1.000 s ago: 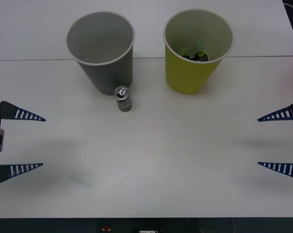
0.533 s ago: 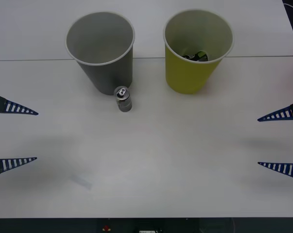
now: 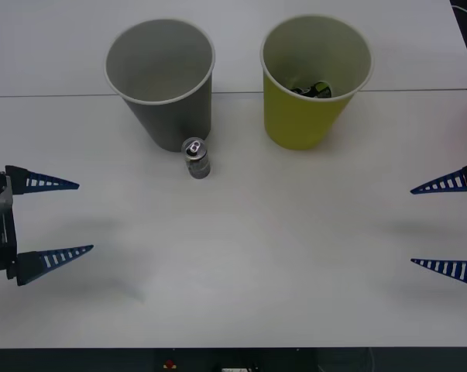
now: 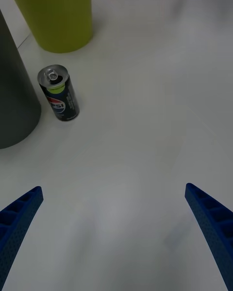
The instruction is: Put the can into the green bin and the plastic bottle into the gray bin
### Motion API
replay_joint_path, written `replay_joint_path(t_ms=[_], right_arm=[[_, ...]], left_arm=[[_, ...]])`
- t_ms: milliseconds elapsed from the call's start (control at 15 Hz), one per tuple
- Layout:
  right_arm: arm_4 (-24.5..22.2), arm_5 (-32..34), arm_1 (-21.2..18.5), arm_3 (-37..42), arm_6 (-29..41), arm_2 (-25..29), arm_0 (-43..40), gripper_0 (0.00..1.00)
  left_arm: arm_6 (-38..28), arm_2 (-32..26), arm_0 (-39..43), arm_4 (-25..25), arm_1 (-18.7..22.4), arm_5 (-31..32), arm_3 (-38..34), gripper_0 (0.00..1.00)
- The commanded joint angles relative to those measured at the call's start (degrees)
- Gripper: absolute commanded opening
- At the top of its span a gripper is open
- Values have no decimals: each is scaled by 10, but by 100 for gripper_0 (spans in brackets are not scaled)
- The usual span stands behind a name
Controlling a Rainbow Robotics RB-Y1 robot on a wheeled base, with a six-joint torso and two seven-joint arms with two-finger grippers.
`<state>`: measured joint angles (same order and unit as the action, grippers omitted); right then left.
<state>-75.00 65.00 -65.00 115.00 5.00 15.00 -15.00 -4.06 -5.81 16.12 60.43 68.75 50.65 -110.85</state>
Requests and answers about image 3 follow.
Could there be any black and green can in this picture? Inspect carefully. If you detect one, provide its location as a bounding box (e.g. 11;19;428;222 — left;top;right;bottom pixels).
290;80;333;99

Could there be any yellow-green plastic waste bin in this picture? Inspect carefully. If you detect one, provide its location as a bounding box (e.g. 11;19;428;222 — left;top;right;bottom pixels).
259;14;374;152

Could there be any black and silver drink can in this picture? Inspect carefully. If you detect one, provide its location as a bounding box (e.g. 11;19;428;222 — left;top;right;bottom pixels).
180;136;211;181

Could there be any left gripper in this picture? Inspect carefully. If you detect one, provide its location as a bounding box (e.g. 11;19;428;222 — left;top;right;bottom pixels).
0;165;94;288

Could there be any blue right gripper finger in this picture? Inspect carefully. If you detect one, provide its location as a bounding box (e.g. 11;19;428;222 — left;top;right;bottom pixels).
410;257;467;291
409;160;467;195

